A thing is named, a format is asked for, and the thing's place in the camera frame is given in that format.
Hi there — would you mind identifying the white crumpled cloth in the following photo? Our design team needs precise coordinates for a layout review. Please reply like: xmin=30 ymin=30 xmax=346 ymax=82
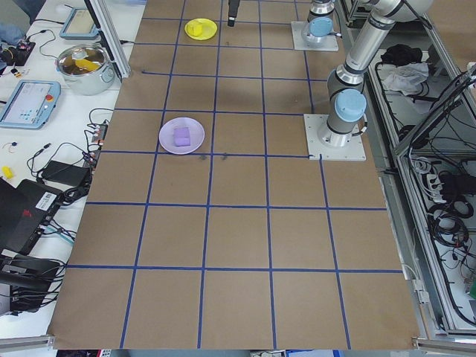
xmin=383 ymin=62 xmax=431 ymax=96

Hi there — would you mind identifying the blue cloth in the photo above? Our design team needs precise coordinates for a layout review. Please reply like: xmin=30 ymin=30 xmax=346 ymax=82
xmin=0 ymin=22 xmax=29 ymax=48

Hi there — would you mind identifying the yellow plate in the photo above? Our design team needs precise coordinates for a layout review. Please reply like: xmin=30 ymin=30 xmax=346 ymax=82
xmin=184 ymin=18 xmax=219 ymax=41

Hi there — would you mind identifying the aluminium profile bar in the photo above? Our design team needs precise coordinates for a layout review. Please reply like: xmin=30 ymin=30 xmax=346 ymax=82
xmin=411 ymin=336 xmax=476 ymax=353
xmin=0 ymin=333 xmax=57 ymax=353

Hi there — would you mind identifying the black flat device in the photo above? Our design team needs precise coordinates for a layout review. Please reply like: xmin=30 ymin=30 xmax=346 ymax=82
xmin=0 ymin=256 xmax=64 ymax=315

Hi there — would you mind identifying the black power brick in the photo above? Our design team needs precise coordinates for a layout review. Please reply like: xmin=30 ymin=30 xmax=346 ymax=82
xmin=39 ymin=160 xmax=90 ymax=185

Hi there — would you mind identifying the black cloth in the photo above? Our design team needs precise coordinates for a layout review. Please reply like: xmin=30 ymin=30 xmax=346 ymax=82
xmin=381 ymin=43 xmax=424 ymax=65

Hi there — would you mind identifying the grey metal bracket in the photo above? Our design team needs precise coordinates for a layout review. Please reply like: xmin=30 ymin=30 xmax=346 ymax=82
xmin=411 ymin=278 xmax=428 ymax=304

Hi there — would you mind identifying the white power strip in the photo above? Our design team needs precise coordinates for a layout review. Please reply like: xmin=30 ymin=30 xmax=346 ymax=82
xmin=423 ymin=173 xmax=443 ymax=204

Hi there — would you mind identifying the black table cable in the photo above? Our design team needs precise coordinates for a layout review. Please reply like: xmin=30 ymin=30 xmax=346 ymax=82
xmin=28 ymin=142 xmax=94 ymax=179

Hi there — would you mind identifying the aluminium profile post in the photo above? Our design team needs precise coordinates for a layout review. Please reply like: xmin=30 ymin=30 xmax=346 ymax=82
xmin=83 ymin=0 xmax=131 ymax=78

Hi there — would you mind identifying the V-shaped metal bar frame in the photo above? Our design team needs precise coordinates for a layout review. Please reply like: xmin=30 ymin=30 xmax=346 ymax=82
xmin=362 ymin=0 xmax=476 ymax=341

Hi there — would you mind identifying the glass pot lid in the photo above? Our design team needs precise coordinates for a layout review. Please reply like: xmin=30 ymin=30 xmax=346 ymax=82
xmin=57 ymin=44 xmax=109 ymax=75

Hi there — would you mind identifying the teach pendant with lit screen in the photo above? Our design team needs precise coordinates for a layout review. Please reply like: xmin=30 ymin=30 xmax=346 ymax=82
xmin=0 ymin=80 xmax=62 ymax=130

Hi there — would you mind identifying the yellow piece inside pot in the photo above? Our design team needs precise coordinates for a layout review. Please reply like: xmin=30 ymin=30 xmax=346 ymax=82
xmin=74 ymin=58 xmax=102 ymax=72

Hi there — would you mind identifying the black electronics board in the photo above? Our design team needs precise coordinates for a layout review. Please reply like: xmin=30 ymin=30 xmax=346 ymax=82
xmin=0 ymin=40 xmax=37 ymax=66

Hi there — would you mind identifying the black cable bundle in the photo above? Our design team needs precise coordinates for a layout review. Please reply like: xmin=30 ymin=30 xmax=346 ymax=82
xmin=425 ymin=200 xmax=472 ymax=246

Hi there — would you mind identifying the purple foam block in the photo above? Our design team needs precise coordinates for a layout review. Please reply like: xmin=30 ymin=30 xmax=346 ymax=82
xmin=173 ymin=126 xmax=191 ymax=147

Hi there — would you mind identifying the purple plate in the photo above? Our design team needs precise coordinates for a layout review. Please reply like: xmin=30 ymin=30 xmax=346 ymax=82
xmin=158 ymin=117 xmax=207 ymax=156

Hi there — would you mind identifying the teach pendant with dark screen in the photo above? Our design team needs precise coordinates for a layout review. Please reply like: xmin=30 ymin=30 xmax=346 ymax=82
xmin=58 ymin=7 xmax=100 ymax=41

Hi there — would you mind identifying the steel cooking pot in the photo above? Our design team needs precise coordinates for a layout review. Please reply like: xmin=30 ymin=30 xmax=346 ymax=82
xmin=55 ymin=43 xmax=115 ymax=97

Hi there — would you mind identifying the slim hub with red plugs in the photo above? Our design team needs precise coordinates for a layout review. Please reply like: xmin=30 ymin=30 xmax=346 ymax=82
xmin=84 ymin=122 xmax=109 ymax=164

